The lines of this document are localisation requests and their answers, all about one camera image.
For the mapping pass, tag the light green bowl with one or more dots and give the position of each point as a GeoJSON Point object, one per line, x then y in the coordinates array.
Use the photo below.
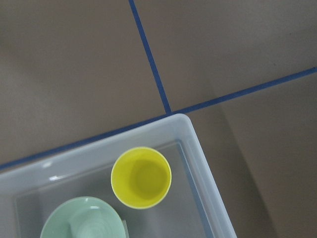
{"type": "Point", "coordinates": [84, 217]}

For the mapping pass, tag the yellow plastic cup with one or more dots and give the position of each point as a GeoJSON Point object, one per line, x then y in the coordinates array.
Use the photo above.
{"type": "Point", "coordinates": [141, 178]}

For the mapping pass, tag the clear plastic bin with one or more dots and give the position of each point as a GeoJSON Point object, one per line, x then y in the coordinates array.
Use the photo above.
{"type": "Point", "coordinates": [193, 208]}

